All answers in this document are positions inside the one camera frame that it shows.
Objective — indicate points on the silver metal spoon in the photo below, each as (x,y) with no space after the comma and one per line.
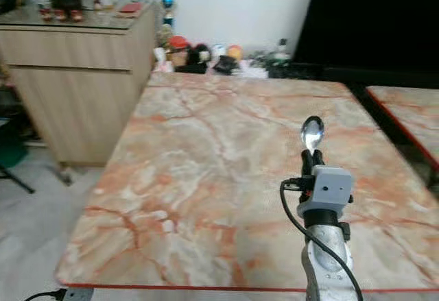
(312,133)

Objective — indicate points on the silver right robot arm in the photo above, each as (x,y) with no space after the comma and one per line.
(329,260)

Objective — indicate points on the green stool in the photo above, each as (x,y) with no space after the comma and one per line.
(10,151)

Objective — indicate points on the doll with orange head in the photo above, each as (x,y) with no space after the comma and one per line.
(232,59)

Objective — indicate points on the black plush toy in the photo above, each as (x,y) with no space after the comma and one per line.
(200,57)

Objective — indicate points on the doll with red hat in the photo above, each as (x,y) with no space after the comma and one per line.
(178,51)

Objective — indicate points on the light wooden cabinet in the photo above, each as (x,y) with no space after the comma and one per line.
(82,88)

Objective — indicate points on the flat red box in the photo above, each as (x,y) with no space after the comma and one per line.
(130,7)

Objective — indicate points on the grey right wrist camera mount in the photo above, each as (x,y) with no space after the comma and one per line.
(333,186)

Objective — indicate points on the grey table bracket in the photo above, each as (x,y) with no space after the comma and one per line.
(77,294)

